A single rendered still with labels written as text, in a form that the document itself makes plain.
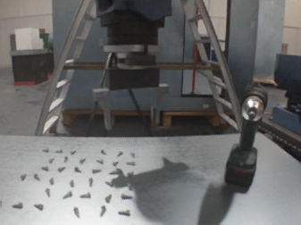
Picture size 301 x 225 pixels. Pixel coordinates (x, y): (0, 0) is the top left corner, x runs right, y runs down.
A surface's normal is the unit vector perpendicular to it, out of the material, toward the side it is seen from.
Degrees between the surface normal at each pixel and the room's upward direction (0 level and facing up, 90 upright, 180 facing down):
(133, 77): 90
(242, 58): 90
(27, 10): 90
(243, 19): 90
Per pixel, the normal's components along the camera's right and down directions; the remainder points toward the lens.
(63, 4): 0.02, 0.29
